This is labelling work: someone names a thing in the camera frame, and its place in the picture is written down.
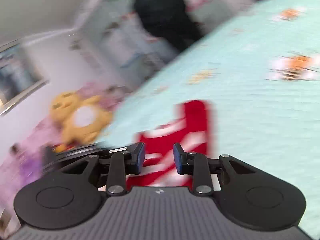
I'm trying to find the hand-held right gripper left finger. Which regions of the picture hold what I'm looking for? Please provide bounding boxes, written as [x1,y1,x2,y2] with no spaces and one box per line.
[59,142,146,197]

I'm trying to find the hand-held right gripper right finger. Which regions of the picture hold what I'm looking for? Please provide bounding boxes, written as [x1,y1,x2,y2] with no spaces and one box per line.
[173,142,260,197]

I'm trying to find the red sweater with white stripes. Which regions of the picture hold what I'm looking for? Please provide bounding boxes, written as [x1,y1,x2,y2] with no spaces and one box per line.
[125,100,218,188]

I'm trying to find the pink floral pillow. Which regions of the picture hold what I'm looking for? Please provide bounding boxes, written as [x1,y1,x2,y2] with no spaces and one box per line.
[0,82,125,220]

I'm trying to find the yellow plush toy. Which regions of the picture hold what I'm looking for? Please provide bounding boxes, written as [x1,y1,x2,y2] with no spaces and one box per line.
[49,91,113,153]

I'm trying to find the purple fluffy pillow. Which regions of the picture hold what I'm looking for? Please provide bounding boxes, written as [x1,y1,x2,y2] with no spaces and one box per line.
[15,152,45,188]

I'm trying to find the light green bee print bedspread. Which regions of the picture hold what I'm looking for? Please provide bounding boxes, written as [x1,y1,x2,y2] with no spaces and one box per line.
[97,0,320,239]

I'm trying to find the sliding door wardrobe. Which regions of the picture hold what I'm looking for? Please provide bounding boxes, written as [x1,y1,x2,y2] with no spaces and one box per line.
[72,0,258,90]

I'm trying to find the framed wall photo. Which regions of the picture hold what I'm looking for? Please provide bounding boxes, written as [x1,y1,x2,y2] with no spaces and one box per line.
[0,40,48,117]

